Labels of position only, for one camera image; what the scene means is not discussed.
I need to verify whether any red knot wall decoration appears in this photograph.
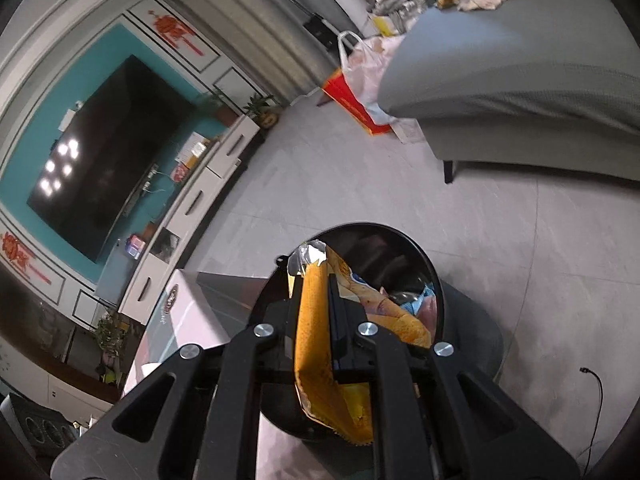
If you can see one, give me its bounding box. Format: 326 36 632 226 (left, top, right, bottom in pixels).
0 230 54 287
146 7 206 59

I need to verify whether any potted plant in patterned pot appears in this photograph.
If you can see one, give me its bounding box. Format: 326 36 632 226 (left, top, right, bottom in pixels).
243 92 282 131

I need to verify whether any cardboard box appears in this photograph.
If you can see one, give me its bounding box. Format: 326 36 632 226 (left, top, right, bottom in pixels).
392 117 427 145

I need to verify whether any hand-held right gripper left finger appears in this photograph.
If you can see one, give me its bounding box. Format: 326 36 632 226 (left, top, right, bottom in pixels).
52 299 302 480

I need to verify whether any grey sofa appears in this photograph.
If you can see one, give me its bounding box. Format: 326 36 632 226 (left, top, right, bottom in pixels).
377 0 640 184

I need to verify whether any white desk calendar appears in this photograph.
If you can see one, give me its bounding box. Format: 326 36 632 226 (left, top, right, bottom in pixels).
174 132 209 169

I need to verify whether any grey and white clothes pile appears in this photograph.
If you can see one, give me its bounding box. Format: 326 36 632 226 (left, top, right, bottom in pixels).
369 0 429 31

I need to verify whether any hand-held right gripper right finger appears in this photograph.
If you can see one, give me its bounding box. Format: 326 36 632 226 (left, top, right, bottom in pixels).
326 275 582 480

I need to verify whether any blue box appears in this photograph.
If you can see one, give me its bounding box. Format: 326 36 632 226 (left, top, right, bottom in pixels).
124 233 147 261

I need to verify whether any glass fish tank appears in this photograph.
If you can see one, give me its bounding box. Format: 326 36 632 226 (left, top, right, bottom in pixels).
94 247 139 304

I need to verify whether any white plastic bag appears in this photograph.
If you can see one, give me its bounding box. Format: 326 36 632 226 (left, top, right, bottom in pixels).
337 29 407 127

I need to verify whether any black floor lamp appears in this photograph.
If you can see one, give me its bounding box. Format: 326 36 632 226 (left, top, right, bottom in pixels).
255 0 339 54

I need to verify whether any black round trash bin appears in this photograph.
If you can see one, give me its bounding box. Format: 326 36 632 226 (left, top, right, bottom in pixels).
260 220 506 444

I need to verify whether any orange snack bag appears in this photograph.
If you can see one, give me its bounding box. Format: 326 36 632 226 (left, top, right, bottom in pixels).
287 240 434 449

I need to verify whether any potted plant in brown pot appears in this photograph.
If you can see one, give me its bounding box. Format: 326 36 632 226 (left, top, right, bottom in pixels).
197 87 237 129

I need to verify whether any red shopping bag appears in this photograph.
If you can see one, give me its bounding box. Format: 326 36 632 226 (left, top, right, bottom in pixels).
321 67 396 137

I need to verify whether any large black television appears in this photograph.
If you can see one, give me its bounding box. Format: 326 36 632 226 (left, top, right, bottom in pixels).
25 54 202 265

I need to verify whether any blue quilted cloth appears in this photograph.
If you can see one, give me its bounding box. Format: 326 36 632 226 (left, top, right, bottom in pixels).
420 283 441 328

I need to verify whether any white television cabinet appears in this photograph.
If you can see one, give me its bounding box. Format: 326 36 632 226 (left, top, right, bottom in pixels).
117 112 266 326

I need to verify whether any large leafy potted plant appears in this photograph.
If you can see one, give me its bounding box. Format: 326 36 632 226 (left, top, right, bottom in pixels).
94 310 129 387

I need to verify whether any black cable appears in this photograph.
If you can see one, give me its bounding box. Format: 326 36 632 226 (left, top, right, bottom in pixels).
575 367 606 467

